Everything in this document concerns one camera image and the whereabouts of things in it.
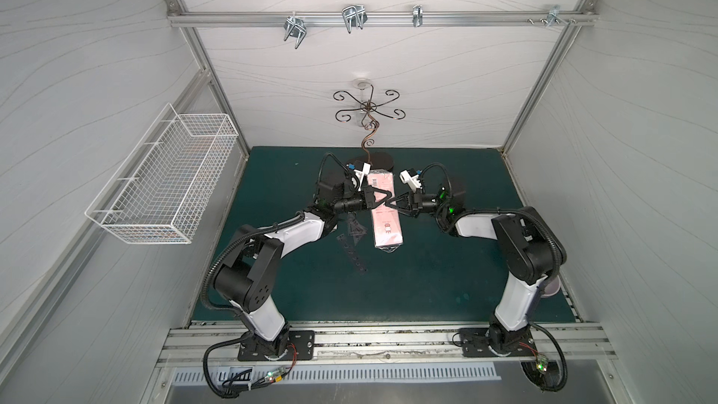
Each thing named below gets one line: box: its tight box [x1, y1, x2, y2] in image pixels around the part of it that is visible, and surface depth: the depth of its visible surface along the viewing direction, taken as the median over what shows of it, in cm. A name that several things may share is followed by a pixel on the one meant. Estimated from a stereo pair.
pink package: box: [367, 169, 403, 252], surface depth 80 cm
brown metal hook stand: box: [332, 84, 407, 164], surface depth 94 cm
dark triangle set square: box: [347, 211, 369, 246], surface depth 98 cm
